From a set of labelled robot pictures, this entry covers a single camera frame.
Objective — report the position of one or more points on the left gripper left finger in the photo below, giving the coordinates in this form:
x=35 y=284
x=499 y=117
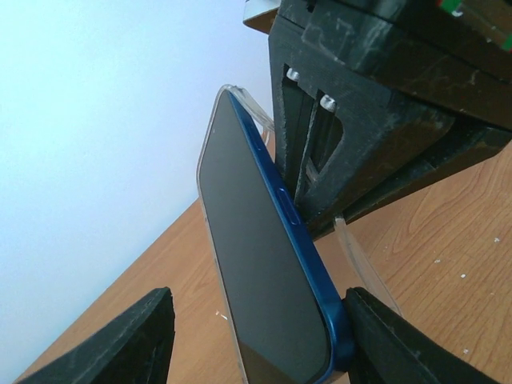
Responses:
x=135 y=347

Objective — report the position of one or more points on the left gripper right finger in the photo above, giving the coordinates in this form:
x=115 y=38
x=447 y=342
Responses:
x=390 y=350

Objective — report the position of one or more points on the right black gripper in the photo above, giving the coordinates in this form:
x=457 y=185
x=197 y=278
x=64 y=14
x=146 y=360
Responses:
x=331 y=131

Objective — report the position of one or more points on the blue phone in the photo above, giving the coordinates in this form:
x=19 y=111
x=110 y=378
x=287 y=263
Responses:
x=272 y=260

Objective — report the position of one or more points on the clear phone case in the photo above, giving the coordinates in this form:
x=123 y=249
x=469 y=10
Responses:
x=208 y=160

